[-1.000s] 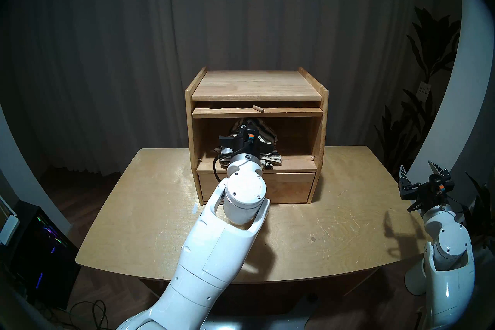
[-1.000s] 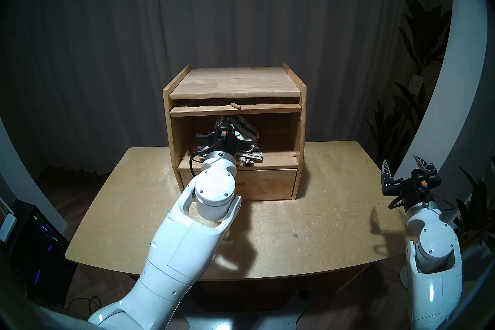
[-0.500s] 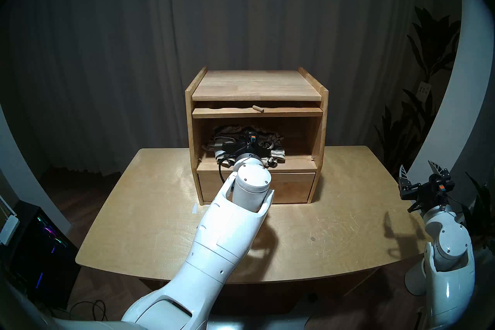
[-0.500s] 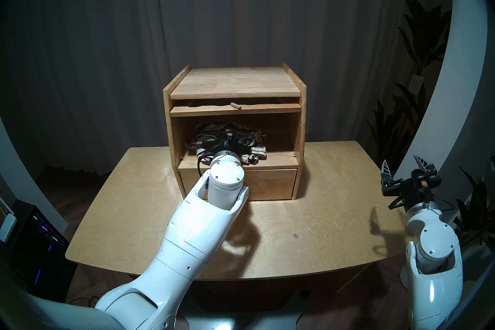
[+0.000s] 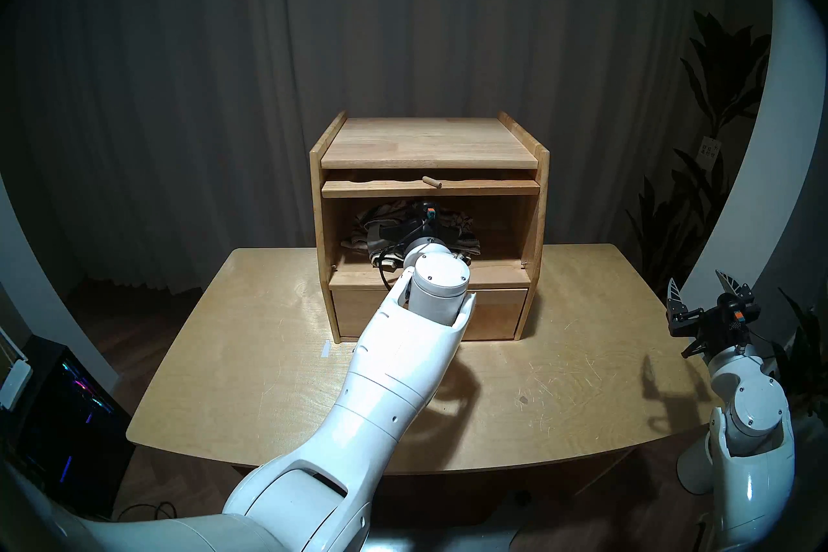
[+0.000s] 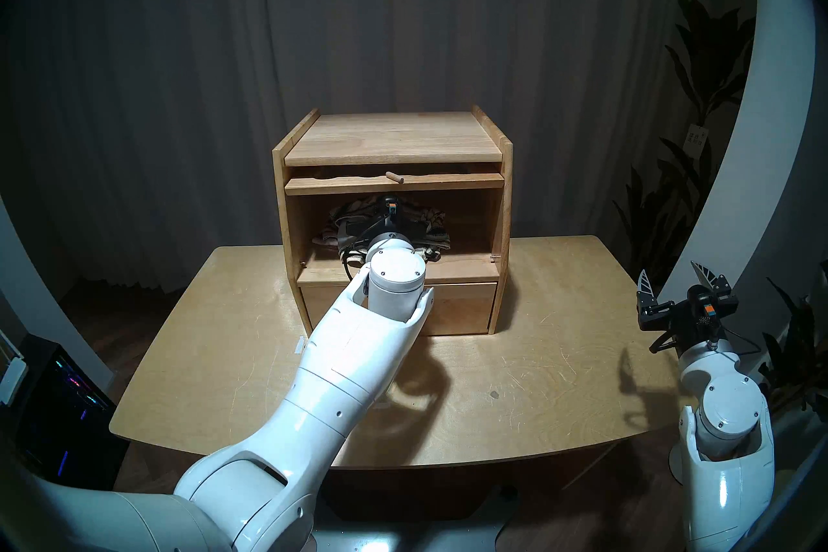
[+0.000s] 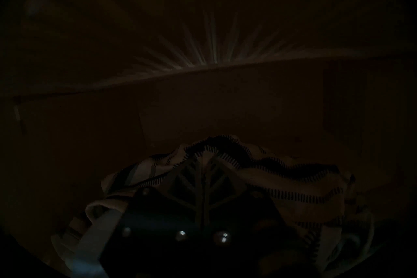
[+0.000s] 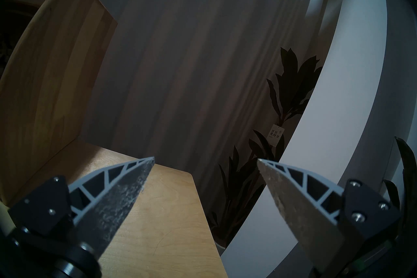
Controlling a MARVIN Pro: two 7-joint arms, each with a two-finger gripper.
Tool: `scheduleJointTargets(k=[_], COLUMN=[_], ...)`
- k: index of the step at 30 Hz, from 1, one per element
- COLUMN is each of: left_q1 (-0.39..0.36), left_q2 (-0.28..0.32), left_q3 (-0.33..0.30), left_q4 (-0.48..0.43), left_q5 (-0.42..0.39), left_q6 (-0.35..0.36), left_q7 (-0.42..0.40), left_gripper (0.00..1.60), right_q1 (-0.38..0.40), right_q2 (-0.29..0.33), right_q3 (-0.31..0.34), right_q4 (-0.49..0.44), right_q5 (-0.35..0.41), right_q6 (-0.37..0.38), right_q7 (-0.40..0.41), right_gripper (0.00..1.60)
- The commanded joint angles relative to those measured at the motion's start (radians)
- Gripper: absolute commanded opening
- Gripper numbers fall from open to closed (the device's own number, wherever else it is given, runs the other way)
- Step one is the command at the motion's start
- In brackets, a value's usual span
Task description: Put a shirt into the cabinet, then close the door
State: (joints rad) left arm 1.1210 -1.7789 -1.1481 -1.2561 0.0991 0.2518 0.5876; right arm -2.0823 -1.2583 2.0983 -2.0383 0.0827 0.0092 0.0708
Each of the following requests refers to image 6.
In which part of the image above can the cream dark striped shirt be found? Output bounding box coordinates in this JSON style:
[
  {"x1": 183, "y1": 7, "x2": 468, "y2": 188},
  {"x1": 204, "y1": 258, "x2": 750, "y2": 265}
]
[{"x1": 312, "y1": 195, "x2": 452, "y2": 266}]

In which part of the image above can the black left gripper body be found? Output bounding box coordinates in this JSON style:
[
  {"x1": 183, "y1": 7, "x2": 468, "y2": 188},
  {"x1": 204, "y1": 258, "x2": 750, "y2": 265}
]
[{"x1": 348, "y1": 197, "x2": 422, "y2": 245}]

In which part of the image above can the wooden flip door with peg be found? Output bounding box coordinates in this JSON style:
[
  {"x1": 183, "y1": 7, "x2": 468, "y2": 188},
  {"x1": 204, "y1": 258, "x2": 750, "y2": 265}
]
[{"x1": 285, "y1": 164, "x2": 505, "y2": 196}]

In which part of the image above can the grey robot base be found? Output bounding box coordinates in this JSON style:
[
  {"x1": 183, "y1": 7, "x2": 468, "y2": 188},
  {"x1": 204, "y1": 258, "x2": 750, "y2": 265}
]
[{"x1": 310, "y1": 483, "x2": 519, "y2": 552}]

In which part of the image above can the small dark leafy plant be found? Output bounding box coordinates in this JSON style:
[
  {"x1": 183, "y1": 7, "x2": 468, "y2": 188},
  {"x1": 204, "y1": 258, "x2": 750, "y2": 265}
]
[{"x1": 757, "y1": 260, "x2": 828, "y2": 423}]

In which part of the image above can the white plant label tag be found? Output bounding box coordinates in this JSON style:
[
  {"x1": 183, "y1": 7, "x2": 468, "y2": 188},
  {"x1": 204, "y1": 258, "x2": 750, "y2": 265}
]
[{"x1": 684, "y1": 123, "x2": 710, "y2": 159}]

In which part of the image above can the tall dark leafy plant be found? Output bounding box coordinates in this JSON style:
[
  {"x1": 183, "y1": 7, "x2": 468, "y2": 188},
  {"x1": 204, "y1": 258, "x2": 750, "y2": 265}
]
[{"x1": 611, "y1": 0, "x2": 757, "y2": 293}]

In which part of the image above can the small white box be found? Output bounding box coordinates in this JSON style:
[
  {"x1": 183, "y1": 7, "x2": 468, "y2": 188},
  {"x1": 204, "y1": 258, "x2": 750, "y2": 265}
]
[{"x1": 0, "y1": 355, "x2": 30, "y2": 406}]

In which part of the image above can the wooden cabinet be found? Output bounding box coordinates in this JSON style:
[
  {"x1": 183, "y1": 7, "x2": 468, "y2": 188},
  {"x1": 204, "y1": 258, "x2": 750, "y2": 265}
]
[{"x1": 272, "y1": 105, "x2": 514, "y2": 338}]

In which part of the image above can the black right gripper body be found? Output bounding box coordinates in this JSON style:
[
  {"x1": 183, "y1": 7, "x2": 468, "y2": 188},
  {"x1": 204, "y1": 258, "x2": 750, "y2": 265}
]
[{"x1": 638, "y1": 285, "x2": 723, "y2": 359}]

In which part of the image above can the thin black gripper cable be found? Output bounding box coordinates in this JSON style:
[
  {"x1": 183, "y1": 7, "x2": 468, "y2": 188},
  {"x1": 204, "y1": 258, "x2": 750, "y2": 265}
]
[
  {"x1": 712, "y1": 326, "x2": 765, "y2": 357},
  {"x1": 339, "y1": 218, "x2": 371, "y2": 269}
]

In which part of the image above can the thin black right gripper cable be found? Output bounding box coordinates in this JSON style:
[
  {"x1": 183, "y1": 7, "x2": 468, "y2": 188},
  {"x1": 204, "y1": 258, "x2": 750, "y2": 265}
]
[{"x1": 712, "y1": 326, "x2": 765, "y2": 357}]

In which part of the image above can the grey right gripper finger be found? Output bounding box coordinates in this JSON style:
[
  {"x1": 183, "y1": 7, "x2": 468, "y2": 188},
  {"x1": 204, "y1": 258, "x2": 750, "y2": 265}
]
[
  {"x1": 637, "y1": 269, "x2": 658, "y2": 318},
  {"x1": 690, "y1": 261, "x2": 739, "y2": 309}
]

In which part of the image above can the white curved arch panel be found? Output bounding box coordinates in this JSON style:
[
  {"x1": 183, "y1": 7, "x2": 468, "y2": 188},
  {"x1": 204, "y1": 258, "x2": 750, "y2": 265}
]
[
  {"x1": 657, "y1": 0, "x2": 819, "y2": 377},
  {"x1": 0, "y1": 195, "x2": 112, "y2": 391}
]

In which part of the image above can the thin black left gripper cable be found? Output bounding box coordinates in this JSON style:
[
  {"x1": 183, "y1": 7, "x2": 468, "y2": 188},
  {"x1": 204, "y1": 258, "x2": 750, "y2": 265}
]
[{"x1": 339, "y1": 218, "x2": 371, "y2": 269}]

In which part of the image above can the black computer tower with lights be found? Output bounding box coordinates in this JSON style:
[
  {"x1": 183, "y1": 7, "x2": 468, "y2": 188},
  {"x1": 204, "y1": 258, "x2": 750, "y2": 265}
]
[{"x1": 13, "y1": 334, "x2": 131, "y2": 491}]

